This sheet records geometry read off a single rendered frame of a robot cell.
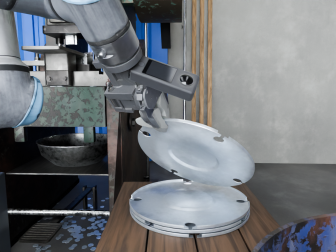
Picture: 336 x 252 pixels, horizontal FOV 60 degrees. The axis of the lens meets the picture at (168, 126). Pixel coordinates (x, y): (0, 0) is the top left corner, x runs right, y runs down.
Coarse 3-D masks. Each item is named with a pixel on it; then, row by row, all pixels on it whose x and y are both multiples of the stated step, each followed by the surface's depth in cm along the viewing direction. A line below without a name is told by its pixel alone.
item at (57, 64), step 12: (24, 48) 97; (36, 48) 97; (48, 48) 97; (60, 48) 97; (48, 60) 109; (60, 60) 109; (72, 60) 112; (48, 72) 110; (60, 72) 110; (48, 84) 110; (60, 84) 110
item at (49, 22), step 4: (48, 20) 116; (52, 20) 113; (56, 20) 113; (60, 20) 113; (48, 24) 117; (52, 24) 117; (56, 24) 117; (60, 24) 116; (64, 24) 116; (68, 24) 116; (72, 24) 116
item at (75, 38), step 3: (66, 36) 124; (69, 36) 123; (72, 36) 123; (75, 36) 123; (66, 39) 124; (69, 39) 123; (72, 39) 123; (75, 39) 124; (66, 42) 124; (69, 42) 123; (72, 42) 123; (75, 42) 124
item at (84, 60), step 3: (87, 54) 122; (78, 57) 121; (81, 57) 121; (84, 57) 121; (87, 57) 122; (90, 57) 126; (78, 60) 122; (81, 60) 122; (84, 60) 121; (87, 60) 122; (90, 60) 127; (78, 63) 122; (81, 63) 122; (84, 63) 122; (87, 63) 122; (90, 63) 127
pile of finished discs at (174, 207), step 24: (144, 192) 77; (168, 192) 77; (192, 192) 75; (216, 192) 77; (240, 192) 75; (144, 216) 61; (168, 216) 63; (192, 216) 63; (216, 216) 63; (240, 216) 62
